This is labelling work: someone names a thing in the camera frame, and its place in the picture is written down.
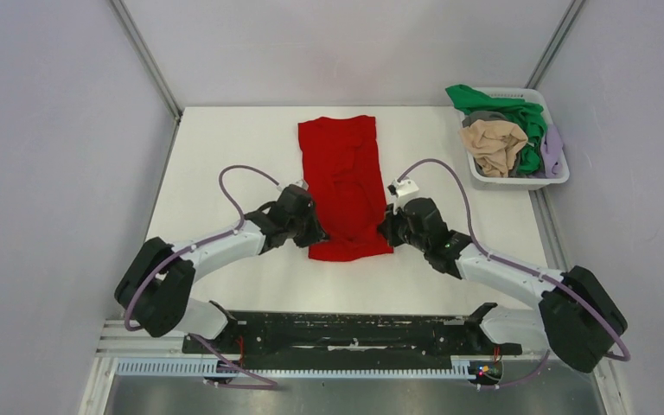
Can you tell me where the red t shirt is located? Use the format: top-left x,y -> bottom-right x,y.
297,115 -> 393,262

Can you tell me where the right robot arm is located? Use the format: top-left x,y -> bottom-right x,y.
378,197 -> 628,373

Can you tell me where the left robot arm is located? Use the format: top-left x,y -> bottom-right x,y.
114,184 -> 329,353

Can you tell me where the beige t shirt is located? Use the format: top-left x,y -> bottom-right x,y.
458,119 -> 528,178

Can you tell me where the white plastic basket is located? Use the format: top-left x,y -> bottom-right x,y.
466,86 -> 570,191

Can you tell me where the grey t shirt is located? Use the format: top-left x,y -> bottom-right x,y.
462,111 -> 508,128

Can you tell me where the lilac t shirt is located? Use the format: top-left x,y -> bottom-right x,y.
539,124 -> 564,179

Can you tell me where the green t shirt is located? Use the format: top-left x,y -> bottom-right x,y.
445,84 -> 547,177

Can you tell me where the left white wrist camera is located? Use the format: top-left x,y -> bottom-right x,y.
276,179 -> 309,192

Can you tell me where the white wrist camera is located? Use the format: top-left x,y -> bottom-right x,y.
276,179 -> 309,192
388,177 -> 419,214

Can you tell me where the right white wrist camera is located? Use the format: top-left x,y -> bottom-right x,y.
388,177 -> 419,214

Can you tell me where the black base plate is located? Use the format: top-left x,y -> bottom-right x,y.
210,310 -> 522,371

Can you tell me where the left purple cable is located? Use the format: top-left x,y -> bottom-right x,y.
123,164 -> 283,391

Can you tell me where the white slotted cable duct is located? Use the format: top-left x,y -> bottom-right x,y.
116,358 -> 501,381

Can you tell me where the aluminium frame rail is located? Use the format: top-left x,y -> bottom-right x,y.
96,320 -> 185,358

